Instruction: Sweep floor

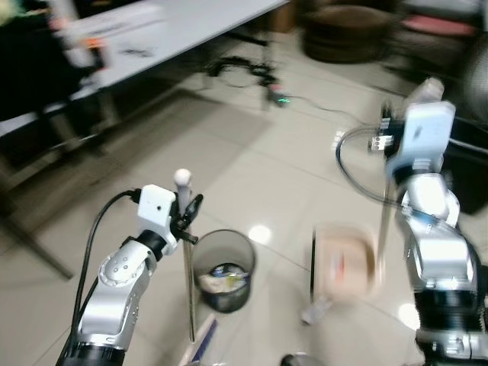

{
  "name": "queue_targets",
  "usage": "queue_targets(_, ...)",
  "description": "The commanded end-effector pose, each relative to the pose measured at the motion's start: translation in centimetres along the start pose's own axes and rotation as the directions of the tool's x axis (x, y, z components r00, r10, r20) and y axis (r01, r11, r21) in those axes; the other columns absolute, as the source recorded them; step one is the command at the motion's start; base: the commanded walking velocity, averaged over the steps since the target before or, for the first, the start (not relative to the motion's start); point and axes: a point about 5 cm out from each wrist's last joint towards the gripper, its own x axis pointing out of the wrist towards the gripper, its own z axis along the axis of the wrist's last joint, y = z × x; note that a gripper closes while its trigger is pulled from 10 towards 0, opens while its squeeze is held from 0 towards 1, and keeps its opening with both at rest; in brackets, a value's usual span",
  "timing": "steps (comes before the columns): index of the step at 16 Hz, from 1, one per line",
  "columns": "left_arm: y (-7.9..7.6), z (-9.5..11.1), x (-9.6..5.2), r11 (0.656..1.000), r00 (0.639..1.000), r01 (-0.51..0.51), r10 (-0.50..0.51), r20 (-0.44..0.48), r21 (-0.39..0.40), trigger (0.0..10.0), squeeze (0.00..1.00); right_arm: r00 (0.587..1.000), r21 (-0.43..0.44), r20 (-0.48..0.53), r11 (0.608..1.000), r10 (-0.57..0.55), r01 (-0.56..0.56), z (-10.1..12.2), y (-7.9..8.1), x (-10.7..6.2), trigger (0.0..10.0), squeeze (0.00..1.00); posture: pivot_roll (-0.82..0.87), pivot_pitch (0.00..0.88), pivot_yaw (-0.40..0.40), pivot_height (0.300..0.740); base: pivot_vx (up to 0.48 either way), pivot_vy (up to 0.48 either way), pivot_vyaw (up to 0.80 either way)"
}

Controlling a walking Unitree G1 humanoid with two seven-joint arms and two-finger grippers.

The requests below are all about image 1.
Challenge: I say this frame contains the ball-topped metal dustpan stick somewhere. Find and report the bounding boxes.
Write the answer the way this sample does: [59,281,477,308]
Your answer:
[174,169,220,366]

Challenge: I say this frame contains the grey floor fan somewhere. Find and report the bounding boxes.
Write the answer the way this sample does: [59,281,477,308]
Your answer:
[456,35,488,127]

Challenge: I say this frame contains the small grey floor scrap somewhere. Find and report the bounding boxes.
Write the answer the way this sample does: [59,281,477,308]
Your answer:
[303,297,331,326]

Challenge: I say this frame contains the black mesh waste bin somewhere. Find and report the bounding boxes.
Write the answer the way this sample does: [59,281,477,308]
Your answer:
[191,229,257,314]

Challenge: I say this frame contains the black box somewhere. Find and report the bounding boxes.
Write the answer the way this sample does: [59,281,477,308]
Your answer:
[445,134,488,216]

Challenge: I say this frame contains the brown round ottoman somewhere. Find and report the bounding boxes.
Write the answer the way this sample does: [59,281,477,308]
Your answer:
[303,3,395,65]

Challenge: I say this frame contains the red seat cushion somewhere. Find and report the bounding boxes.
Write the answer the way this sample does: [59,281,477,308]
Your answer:
[400,14,479,39]

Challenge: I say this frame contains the power strip with green light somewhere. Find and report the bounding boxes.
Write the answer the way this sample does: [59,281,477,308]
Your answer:
[266,82,292,108]

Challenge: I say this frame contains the tan cardboard box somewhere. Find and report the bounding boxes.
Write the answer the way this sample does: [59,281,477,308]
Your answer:
[311,223,384,300]

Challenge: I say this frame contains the white table with dark legs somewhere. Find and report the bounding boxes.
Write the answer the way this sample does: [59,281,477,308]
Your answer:
[0,0,292,280]

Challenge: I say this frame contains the white and orange tool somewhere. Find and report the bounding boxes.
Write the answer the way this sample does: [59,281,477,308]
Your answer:
[50,17,109,73]

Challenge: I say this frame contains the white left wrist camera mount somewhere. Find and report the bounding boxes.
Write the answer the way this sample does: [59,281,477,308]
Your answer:
[137,185,181,238]

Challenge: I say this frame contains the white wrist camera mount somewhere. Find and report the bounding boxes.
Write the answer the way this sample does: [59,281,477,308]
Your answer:
[137,185,181,238]
[387,102,457,178]

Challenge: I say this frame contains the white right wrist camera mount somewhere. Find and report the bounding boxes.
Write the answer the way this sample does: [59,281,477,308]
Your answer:
[387,102,457,178]

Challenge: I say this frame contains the looped right wrist cable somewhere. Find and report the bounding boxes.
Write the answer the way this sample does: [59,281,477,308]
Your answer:
[334,125,399,205]

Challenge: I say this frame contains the thin black floor cable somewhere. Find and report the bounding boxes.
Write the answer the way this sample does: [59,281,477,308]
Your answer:
[290,95,384,129]

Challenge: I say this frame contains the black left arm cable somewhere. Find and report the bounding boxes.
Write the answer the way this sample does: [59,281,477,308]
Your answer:
[75,190,143,340]

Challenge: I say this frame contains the black floor cable bundle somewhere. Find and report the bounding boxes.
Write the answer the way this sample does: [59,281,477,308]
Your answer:
[204,56,277,89]

